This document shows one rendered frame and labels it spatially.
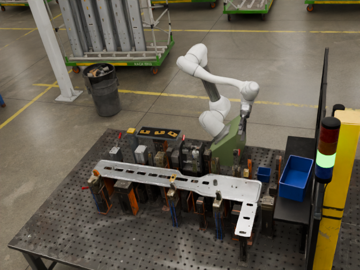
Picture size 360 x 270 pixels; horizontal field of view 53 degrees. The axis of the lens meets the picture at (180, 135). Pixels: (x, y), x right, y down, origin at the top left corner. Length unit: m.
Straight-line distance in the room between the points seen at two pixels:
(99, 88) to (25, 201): 1.87
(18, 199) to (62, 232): 1.74
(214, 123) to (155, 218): 0.98
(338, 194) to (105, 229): 1.84
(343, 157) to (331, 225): 0.44
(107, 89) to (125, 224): 2.86
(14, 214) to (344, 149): 3.76
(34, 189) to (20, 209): 0.33
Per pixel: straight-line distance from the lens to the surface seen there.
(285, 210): 2.49
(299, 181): 2.69
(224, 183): 2.70
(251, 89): 2.69
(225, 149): 3.17
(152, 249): 2.76
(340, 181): 1.78
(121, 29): 6.91
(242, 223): 2.44
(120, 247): 2.84
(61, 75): 6.33
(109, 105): 5.55
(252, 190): 2.64
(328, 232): 2.04
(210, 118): 3.21
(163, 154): 2.90
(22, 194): 4.80
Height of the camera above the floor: 2.88
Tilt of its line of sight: 36 degrees down
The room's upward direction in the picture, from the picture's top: 9 degrees counter-clockwise
